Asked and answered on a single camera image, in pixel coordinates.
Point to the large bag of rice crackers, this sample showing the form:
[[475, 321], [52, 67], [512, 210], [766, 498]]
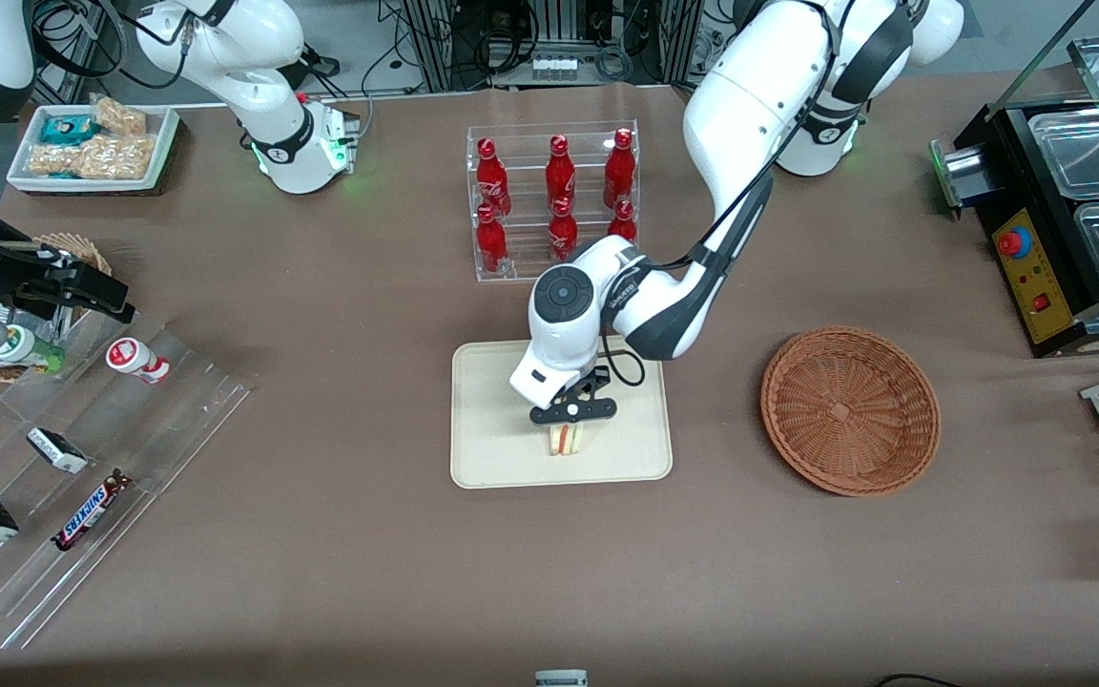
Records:
[[101, 157]]

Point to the clear acrylic bottle rack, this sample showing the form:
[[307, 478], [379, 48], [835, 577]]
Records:
[[521, 191]]

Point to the black food warmer yellow panel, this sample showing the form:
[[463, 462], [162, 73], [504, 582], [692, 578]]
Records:
[[1036, 286]]

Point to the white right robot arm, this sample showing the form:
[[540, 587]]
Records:
[[263, 95]]

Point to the white yoghurt bottle red cap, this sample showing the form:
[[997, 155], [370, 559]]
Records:
[[137, 360]]

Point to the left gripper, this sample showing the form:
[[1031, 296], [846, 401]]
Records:
[[601, 373]]

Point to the teal snack packet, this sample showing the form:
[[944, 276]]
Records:
[[68, 129]]

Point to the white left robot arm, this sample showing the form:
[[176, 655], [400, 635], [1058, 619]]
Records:
[[750, 105]]

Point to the triangular sandwich half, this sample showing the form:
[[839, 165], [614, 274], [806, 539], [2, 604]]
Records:
[[567, 441]]

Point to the white power strip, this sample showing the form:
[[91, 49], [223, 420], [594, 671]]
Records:
[[555, 67]]

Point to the small bag of rice crackers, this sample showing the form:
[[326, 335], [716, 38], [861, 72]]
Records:
[[120, 116]]

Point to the grey bracket at table edge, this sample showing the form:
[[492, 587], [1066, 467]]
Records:
[[561, 678]]

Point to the white snack tray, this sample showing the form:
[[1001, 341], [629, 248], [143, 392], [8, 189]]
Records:
[[25, 176]]

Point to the beige rectangular plastic tray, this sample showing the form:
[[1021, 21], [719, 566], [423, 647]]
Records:
[[492, 420]]

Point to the green and white bottle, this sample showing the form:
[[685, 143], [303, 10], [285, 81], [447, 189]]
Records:
[[30, 351]]

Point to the round brown wicker basket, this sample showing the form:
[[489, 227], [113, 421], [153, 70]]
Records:
[[850, 410]]

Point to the aluminium frame rack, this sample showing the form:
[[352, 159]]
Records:
[[435, 43]]

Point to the clear acrylic slanted shelf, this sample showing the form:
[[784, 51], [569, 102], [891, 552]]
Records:
[[168, 420]]

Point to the Snickers chocolate bar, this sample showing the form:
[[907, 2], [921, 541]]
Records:
[[92, 510]]

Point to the red cola bottle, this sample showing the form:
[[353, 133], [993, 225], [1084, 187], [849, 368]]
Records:
[[623, 221], [560, 172], [563, 234], [492, 181], [618, 172], [491, 243]]

